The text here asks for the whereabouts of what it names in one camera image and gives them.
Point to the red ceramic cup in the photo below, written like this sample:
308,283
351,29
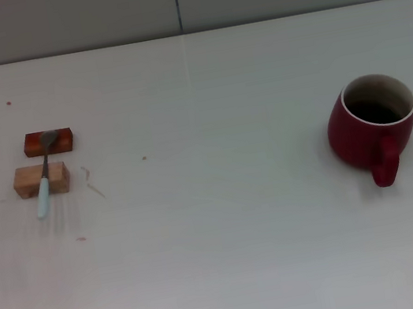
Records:
348,141

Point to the dark coffee liquid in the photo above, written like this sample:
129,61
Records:
377,112

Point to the red-brown wooden block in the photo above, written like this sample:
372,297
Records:
62,142

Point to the light wooden block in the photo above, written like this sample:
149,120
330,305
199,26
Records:
25,180

